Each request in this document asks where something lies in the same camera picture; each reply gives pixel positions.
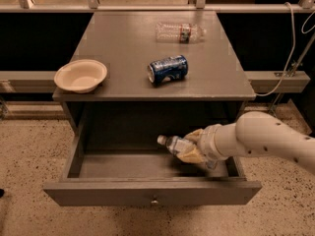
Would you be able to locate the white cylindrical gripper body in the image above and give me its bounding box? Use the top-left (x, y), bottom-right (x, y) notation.
top-left (197, 125), bottom-right (221, 169)

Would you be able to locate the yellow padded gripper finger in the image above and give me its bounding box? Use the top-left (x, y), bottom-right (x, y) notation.
top-left (177, 147), bottom-right (206, 164)
top-left (184, 129), bottom-right (203, 144)

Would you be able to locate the blue plastic bottle white cap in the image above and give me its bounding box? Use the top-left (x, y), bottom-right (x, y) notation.
top-left (157, 135), bottom-right (195, 157)

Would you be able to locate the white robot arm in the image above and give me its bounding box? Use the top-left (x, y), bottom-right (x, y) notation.
top-left (177, 111), bottom-right (315, 174)

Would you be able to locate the grey open top drawer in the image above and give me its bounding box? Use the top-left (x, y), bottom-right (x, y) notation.
top-left (42, 102), bottom-right (263, 207)

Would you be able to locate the clear plastic water bottle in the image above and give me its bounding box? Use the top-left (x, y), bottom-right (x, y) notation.
top-left (156, 23), bottom-right (207, 44)

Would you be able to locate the grey wooden nightstand cabinet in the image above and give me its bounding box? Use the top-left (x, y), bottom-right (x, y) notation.
top-left (53, 11), bottom-right (255, 136)

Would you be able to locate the crushed blue soda can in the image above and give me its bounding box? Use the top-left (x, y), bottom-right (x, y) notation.
top-left (148, 55), bottom-right (188, 85)

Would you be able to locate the white paper bowl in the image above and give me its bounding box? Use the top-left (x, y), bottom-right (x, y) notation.
top-left (54, 59), bottom-right (107, 93)

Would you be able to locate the metal railing frame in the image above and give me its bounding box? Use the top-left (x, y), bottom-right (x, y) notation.
top-left (1, 0), bottom-right (309, 88)

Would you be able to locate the white cable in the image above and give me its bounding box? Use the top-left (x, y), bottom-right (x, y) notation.
top-left (255, 1), bottom-right (315, 98)

